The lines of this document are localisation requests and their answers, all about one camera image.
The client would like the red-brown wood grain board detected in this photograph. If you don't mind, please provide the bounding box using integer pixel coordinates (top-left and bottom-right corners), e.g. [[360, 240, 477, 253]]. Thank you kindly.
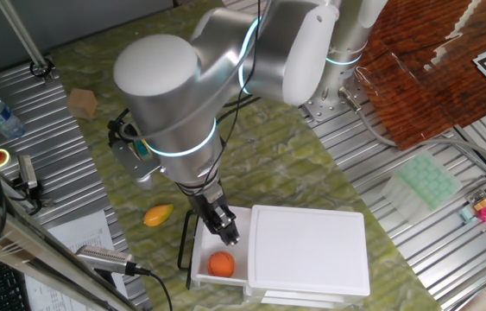
[[354, 0, 486, 151]]

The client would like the silver metal pole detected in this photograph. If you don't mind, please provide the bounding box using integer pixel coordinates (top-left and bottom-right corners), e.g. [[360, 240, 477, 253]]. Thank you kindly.
[[0, 0, 52, 73]]

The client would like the large wooden block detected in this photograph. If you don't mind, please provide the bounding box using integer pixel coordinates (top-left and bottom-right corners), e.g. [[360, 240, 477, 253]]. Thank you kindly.
[[66, 88, 98, 121]]

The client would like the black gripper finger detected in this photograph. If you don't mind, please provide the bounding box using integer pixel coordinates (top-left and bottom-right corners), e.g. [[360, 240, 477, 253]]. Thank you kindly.
[[223, 206, 240, 245], [210, 215, 231, 246]]

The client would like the orange toy basketball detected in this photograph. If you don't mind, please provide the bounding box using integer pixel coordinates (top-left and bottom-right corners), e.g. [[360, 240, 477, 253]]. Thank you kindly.
[[206, 251, 237, 278]]

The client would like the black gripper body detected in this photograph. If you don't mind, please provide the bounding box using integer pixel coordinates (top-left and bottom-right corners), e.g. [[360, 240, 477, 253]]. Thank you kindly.
[[188, 181, 230, 232]]

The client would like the yellow teal toy block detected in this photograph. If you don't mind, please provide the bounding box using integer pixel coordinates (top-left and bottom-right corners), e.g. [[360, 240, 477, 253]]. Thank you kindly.
[[134, 138, 154, 162]]

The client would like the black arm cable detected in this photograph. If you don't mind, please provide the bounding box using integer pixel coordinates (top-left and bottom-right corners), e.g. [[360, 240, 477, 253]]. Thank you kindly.
[[199, 0, 263, 187]]

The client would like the white drawer cabinet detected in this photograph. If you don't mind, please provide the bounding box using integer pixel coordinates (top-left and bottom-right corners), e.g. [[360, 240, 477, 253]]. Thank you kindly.
[[242, 204, 372, 310]]

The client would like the printed white paper sheet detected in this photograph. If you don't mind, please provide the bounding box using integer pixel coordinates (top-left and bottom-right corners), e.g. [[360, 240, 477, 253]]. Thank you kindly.
[[24, 210, 129, 311]]

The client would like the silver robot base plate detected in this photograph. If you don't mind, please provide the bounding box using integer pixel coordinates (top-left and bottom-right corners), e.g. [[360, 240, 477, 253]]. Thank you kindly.
[[300, 84, 376, 123]]

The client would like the black ring at pole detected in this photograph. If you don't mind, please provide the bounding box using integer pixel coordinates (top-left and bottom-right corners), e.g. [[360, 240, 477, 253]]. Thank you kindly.
[[29, 57, 56, 80]]

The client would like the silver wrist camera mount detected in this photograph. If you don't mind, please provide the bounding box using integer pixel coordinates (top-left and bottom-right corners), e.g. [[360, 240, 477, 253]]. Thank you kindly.
[[107, 120, 161, 191]]

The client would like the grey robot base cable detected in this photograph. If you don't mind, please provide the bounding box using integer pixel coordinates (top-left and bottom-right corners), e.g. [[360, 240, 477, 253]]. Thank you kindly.
[[338, 86, 486, 176]]

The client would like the silver aluminium frame beam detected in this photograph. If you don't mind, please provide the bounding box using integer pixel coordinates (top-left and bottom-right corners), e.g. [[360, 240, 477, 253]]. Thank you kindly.
[[0, 179, 140, 311]]

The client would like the black camera cable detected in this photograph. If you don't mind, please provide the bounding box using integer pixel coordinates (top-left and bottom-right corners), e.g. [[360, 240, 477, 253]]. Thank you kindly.
[[132, 265, 174, 311]]

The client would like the green marble pattern mat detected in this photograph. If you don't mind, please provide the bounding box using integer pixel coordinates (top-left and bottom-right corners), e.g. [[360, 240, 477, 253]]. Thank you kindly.
[[47, 0, 442, 311]]

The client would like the grey handheld camera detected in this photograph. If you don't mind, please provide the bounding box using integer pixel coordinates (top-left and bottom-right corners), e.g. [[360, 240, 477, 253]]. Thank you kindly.
[[74, 244, 136, 277]]

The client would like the small light blue block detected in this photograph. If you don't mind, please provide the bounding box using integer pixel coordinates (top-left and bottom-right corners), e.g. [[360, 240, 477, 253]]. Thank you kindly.
[[458, 206, 477, 225]]

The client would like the white drawer black handle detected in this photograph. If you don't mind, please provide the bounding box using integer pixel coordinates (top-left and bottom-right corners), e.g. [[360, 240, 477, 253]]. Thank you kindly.
[[176, 206, 253, 290]]

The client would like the yellow toy mango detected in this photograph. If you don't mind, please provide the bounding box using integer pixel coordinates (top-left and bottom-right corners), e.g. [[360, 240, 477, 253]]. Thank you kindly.
[[142, 203, 175, 228]]

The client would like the silver camera on black mount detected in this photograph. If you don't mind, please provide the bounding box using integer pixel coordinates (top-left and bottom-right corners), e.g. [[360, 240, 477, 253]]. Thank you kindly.
[[11, 154, 44, 204]]

